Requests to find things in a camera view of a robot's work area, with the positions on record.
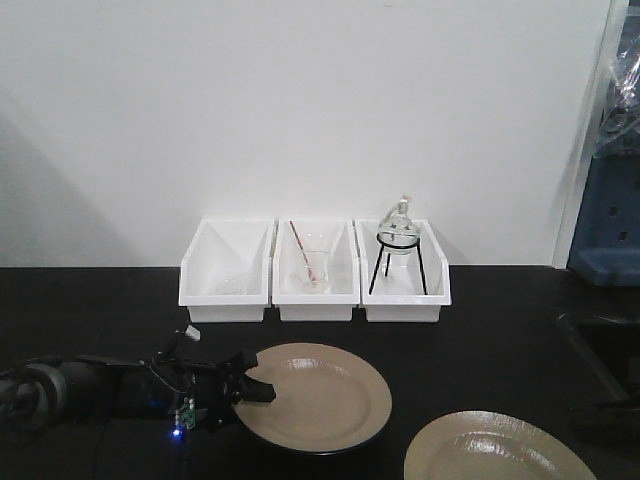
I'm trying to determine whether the round glass flask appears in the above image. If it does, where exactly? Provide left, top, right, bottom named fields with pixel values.
left=377, top=196, right=420, bottom=255

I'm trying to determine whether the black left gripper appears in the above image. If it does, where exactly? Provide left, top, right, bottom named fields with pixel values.
left=143, top=332, right=276, bottom=433

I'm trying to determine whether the plastic bag of pegs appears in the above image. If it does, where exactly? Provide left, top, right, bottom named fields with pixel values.
left=593, top=5, right=639, bottom=158

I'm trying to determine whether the red striped stirring rod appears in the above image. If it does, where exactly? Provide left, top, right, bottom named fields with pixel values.
left=289, top=220, right=318, bottom=285

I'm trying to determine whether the black sink basin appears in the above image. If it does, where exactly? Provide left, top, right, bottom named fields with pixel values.
left=555, top=310, right=640, bottom=436

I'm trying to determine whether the middle white storage bin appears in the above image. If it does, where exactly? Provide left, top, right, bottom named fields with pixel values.
left=271, top=218, right=361, bottom=322

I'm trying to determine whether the clear glass beaker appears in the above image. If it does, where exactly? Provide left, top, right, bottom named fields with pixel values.
left=301, top=235, right=330, bottom=294

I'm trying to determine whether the left white storage bin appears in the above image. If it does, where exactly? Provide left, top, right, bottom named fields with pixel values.
left=178, top=218, right=275, bottom=323

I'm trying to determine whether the blue pegboard drying rack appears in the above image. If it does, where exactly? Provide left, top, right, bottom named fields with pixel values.
left=566, top=0, right=640, bottom=287

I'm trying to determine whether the beige plate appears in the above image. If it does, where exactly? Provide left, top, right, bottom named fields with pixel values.
left=403, top=410, right=595, bottom=479
left=235, top=343, right=392, bottom=455

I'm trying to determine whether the black wire tripod stand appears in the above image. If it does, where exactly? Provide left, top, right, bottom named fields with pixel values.
left=368, top=230, right=428, bottom=296

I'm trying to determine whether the right white storage bin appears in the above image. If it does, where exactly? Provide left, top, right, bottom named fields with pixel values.
left=354, top=219, right=452, bottom=323

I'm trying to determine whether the white storage bin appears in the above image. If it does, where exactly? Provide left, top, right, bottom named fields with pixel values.
left=354, top=219, right=452, bottom=323
left=271, top=218, right=361, bottom=322
left=178, top=218, right=275, bottom=323

